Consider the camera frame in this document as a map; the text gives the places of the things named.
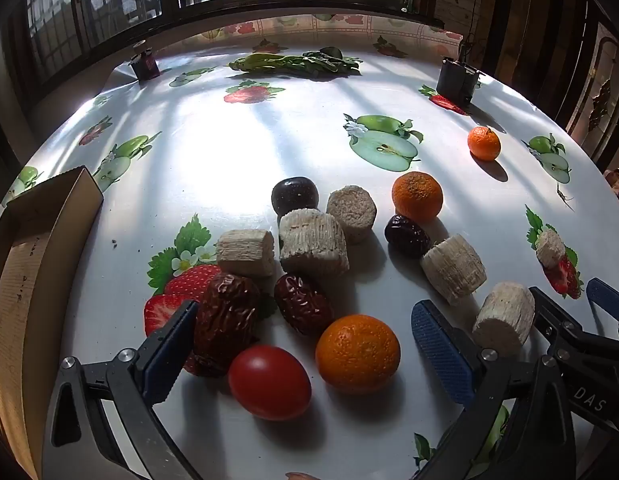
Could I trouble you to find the large wrinkled red date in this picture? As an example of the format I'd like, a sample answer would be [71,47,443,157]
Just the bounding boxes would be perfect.
[192,272,262,378]

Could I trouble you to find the small orange mandarin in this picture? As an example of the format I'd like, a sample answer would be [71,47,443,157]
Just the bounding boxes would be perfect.
[467,126,501,162]

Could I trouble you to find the dark purple plum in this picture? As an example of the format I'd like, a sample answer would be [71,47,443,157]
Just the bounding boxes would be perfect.
[270,176,320,217]

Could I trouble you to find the pale sugarcane piece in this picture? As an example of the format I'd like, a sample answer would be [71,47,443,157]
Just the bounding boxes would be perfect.
[326,185,379,245]
[420,233,488,306]
[534,229,566,270]
[472,281,536,357]
[215,229,276,278]

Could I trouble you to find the large ribbed sugarcane piece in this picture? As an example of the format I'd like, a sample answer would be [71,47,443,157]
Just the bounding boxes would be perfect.
[278,207,350,277]

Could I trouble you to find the carved wooden cabinet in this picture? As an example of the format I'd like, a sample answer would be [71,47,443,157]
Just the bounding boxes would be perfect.
[554,0,619,161]

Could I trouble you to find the rough orange mandarin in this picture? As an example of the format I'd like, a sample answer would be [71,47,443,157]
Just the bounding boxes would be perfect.
[392,171,444,223]

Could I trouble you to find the black box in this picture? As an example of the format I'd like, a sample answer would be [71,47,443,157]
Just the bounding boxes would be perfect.
[436,42,481,107]

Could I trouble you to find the small dark box with cap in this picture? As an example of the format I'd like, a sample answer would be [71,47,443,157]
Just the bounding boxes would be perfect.
[129,40,161,82]

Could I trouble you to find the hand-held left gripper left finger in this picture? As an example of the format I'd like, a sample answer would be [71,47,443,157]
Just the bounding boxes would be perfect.
[42,300,202,480]

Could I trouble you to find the dark wrinkled date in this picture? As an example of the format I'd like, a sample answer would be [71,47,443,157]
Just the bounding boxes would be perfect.
[384,214,431,259]

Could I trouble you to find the fruit print tablecloth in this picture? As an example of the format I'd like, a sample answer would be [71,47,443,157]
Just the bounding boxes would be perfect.
[0,12,619,480]

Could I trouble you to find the large orange mandarin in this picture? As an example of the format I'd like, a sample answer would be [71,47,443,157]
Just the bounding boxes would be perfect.
[315,314,401,395]

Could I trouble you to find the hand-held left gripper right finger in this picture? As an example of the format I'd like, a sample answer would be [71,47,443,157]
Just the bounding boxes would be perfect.
[412,300,577,480]

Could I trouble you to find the red tomato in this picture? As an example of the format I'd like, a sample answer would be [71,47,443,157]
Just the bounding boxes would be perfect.
[228,345,313,422]

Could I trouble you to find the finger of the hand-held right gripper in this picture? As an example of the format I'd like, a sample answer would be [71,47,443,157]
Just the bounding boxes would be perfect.
[587,277,619,346]
[529,286,590,356]

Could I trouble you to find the brown cardboard box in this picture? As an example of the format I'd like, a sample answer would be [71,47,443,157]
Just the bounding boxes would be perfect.
[0,166,104,480]

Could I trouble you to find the green leafy vegetables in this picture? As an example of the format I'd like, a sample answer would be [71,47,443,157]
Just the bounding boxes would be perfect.
[228,47,364,78]

